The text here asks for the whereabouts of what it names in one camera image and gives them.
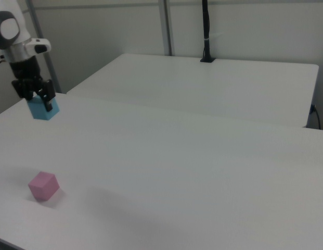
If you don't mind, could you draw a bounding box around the black camera pole with base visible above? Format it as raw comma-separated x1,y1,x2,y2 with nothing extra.
200,0,216,63

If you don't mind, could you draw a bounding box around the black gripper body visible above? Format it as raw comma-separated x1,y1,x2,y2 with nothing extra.
9,55,44,91

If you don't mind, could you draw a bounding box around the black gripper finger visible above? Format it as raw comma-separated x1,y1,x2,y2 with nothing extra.
36,79,57,113
11,79,34,101

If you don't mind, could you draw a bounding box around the blue cube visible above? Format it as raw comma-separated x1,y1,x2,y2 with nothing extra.
26,94,60,122

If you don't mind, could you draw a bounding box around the pink cube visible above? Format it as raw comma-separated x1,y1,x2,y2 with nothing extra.
28,171,60,202

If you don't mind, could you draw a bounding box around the grey metal partition post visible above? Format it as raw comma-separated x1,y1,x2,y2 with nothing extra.
25,0,63,94
158,0,175,57

